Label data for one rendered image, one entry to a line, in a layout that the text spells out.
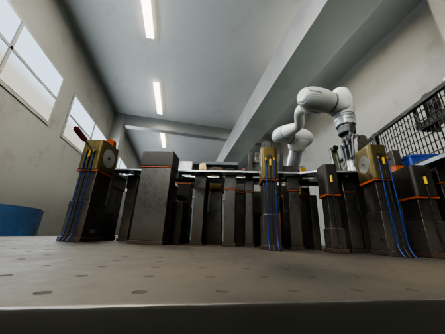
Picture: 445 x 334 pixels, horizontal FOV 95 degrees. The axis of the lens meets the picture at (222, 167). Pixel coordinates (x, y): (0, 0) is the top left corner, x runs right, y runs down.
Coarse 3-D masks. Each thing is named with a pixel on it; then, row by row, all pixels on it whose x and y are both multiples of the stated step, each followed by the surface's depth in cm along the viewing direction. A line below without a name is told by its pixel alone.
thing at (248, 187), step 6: (246, 180) 91; (252, 180) 91; (246, 186) 90; (252, 186) 90; (246, 192) 90; (252, 192) 90; (246, 198) 89; (252, 198) 89; (246, 204) 88; (252, 204) 88; (246, 210) 87; (252, 210) 87; (246, 216) 86; (252, 216) 86; (246, 222) 86; (252, 222) 85; (246, 228) 85; (252, 228) 85; (246, 234) 84; (252, 234) 84; (246, 240) 83; (252, 240) 83; (246, 246) 82; (252, 246) 82
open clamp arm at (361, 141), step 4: (360, 136) 77; (364, 136) 77; (356, 140) 77; (360, 140) 77; (364, 140) 76; (356, 144) 77; (360, 144) 76; (364, 144) 76; (356, 148) 77; (360, 148) 76; (356, 168) 77
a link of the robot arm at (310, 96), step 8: (304, 88) 96; (312, 88) 94; (320, 88) 94; (304, 96) 94; (312, 96) 93; (320, 96) 93; (328, 96) 94; (336, 96) 96; (304, 104) 95; (312, 104) 94; (320, 104) 94; (328, 104) 95; (296, 112) 111; (304, 112) 103; (312, 112) 100; (320, 112) 99; (328, 112) 99; (296, 120) 120; (304, 120) 122; (288, 128) 140; (296, 128) 132; (288, 136) 144
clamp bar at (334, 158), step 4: (332, 148) 111; (336, 148) 108; (332, 152) 111; (336, 152) 110; (332, 156) 109; (336, 156) 110; (332, 160) 108; (336, 160) 109; (336, 164) 108; (340, 164) 107; (336, 168) 107; (340, 168) 106
